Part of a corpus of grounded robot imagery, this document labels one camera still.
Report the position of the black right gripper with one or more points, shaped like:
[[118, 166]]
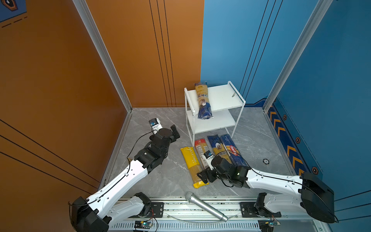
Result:
[[207, 173]]

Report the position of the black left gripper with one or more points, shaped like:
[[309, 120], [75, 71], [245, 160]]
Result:
[[173, 138]]

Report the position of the yellow spaghetti package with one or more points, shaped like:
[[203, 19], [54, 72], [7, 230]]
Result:
[[193, 166]]

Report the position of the dark blue Barilla spaghetti box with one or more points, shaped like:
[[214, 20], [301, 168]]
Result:
[[234, 153]]

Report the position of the yellow blue-top spaghetti bag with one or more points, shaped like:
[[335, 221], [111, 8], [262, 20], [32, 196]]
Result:
[[205, 111]]

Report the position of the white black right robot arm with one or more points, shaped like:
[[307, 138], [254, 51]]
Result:
[[304, 194]]

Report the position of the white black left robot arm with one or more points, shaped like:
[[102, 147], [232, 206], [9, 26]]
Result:
[[102, 210]]

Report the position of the red spaghetti package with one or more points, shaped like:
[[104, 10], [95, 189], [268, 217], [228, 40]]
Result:
[[201, 148]]

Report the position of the blue yellow spaghetti bag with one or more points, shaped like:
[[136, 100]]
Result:
[[218, 147]]

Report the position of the silver microphone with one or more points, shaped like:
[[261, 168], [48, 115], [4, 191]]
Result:
[[192, 198]]

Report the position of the white two-tier metal shelf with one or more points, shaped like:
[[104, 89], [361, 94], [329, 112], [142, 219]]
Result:
[[227, 105]]

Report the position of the circuit board right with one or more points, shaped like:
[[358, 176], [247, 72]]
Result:
[[268, 226]]

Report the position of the green circuit board left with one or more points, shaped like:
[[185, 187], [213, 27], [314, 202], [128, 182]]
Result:
[[143, 226]]

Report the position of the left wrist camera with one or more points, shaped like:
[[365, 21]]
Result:
[[155, 125]]

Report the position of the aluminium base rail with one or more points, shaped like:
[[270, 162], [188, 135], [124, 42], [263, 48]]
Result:
[[179, 215]]

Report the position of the aluminium corner post left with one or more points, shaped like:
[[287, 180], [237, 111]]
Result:
[[94, 33]]

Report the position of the aluminium corner post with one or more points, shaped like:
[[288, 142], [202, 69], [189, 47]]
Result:
[[308, 31], [94, 33]]

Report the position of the aluminium corner post right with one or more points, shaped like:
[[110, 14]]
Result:
[[308, 31]]

